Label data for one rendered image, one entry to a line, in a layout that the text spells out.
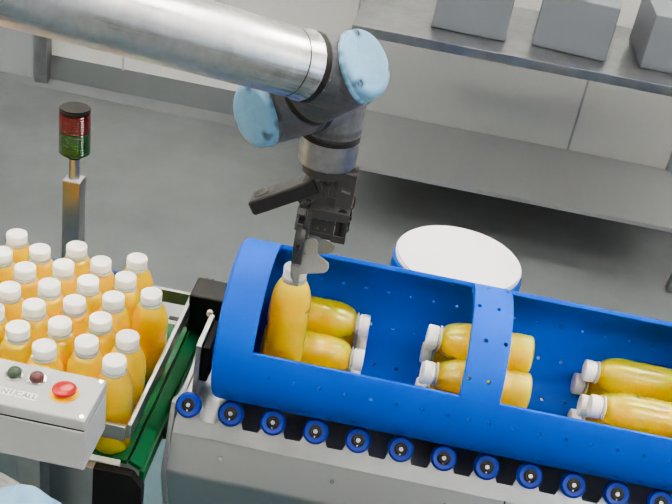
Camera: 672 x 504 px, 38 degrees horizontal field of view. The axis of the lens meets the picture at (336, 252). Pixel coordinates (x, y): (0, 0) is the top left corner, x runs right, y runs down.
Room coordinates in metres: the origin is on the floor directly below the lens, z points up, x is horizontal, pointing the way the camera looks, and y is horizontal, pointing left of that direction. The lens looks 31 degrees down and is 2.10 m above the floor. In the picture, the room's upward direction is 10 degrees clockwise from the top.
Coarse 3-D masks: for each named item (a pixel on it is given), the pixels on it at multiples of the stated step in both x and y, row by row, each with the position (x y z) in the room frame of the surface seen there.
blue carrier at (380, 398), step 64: (256, 256) 1.39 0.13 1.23; (256, 320) 1.28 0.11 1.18; (384, 320) 1.52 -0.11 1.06; (448, 320) 1.52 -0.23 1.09; (512, 320) 1.34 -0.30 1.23; (576, 320) 1.50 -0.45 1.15; (640, 320) 1.44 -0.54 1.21; (256, 384) 1.26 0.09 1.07; (320, 384) 1.25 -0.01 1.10; (384, 384) 1.25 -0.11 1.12; (512, 448) 1.25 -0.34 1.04; (576, 448) 1.23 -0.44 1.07; (640, 448) 1.23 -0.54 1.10
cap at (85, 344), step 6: (78, 336) 1.29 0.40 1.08; (84, 336) 1.29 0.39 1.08; (90, 336) 1.29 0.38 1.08; (78, 342) 1.27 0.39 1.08; (84, 342) 1.27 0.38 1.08; (90, 342) 1.28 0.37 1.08; (96, 342) 1.28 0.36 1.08; (78, 348) 1.26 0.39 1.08; (84, 348) 1.26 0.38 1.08; (90, 348) 1.26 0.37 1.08; (96, 348) 1.27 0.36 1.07; (84, 354) 1.26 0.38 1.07; (90, 354) 1.26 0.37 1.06
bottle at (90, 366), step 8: (72, 352) 1.28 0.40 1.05; (96, 352) 1.28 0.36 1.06; (72, 360) 1.26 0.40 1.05; (80, 360) 1.26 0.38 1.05; (88, 360) 1.26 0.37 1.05; (96, 360) 1.27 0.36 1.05; (72, 368) 1.25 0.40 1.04; (80, 368) 1.25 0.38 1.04; (88, 368) 1.25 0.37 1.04; (96, 368) 1.26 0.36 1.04; (88, 376) 1.25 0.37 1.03
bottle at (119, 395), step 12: (108, 384) 1.22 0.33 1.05; (120, 384) 1.22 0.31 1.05; (132, 384) 1.25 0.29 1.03; (108, 396) 1.21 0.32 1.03; (120, 396) 1.22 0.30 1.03; (132, 396) 1.24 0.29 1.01; (108, 408) 1.21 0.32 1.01; (120, 408) 1.22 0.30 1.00; (132, 408) 1.25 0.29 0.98; (108, 420) 1.21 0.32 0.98; (120, 420) 1.22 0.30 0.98; (108, 444) 1.21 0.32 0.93; (120, 444) 1.22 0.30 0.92
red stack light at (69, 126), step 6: (60, 114) 1.76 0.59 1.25; (90, 114) 1.78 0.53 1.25; (60, 120) 1.76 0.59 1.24; (66, 120) 1.75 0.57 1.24; (72, 120) 1.75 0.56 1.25; (78, 120) 1.75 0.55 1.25; (84, 120) 1.76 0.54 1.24; (90, 120) 1.78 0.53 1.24; (60, 126) 1.76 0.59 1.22; (66, 126) 1.75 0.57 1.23; (72, 126) 1.75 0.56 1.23; (78, 126) 1.75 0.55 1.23; (84, 126) 1.76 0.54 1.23; (90, 126) 1.78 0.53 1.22; (66, 132) 1.75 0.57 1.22; (72, 132) 1.75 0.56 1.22; (78, 132) 1.75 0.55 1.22; (84, 132) 1.76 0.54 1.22
